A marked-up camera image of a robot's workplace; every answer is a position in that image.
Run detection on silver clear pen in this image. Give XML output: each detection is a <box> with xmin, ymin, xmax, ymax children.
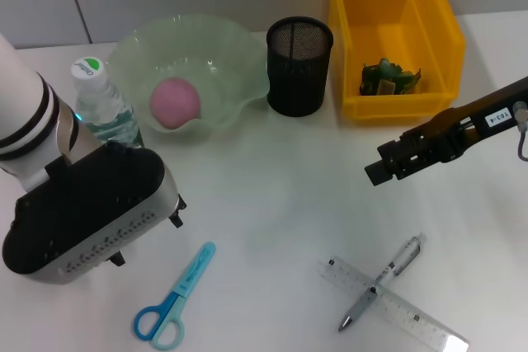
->
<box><xmin>337</xmin><ymin>232</ymin><xmax>427</xmax><ymax>332</ymax></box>

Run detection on black mesh pen holder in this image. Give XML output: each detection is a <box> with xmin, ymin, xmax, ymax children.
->
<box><xmin>266</xmin><ymin>16</ymin><xmax>334</xmax><ymax>117</ymax></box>

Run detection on yellow plastic bin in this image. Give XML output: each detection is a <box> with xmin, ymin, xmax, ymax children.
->
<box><xmin>328</xmin><ymin>0</ymin><xmax>467</xmax><ymax>124</ymax></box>

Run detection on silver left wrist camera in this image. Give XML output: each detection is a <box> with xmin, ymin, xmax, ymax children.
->
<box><xmin>2</xmin><ymin>141</ymin><xmax>182</xmax><ymax>286</ymax></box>

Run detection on clear plastic ruler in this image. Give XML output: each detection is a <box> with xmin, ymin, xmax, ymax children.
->
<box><xmin>318</xmin><ymin>255</ymin><xmax>471</xmax><ymax>352</ymax></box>

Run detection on green glass fruit plate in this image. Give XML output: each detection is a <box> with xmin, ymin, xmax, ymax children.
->
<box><xmin>107</xmin><ymin>13</ymin><xmax>271</xmax><ymax>138</ymax></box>

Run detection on right gripper cable with plug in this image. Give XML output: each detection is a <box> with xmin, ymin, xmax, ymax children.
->
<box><xmin>512</xmin><ymin>100</ymin><xmax>528</xmax><ymax>161</ymax></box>

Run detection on green plastic wrapper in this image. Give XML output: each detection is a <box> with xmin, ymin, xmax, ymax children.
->
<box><xmin>358</xmin><ymin>58</ymin><xmax>424</xmax><ymax>97</ymax></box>

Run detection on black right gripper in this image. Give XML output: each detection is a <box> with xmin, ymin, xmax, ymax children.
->
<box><xmin>364</xmin><ymin>75</ymin><xmax>528</xmax><ymax>187</ymax></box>

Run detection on clear water bottle green label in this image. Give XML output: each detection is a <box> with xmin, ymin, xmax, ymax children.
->
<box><xmin>70</xmin><ymin>54</ymin><xmax>144</xmax><ymax>149</ymax></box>

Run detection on pink peach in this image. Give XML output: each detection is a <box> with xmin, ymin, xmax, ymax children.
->
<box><xmin>148</xmin><ymin>77</ymin><xmax>203</xmax><ymax>130</ymax></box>

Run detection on blue scissors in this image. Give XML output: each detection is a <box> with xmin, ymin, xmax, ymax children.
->
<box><xmin>132</xmin><ymin>241</ymin><xmax>218</xmax><ymax>351</ymax></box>

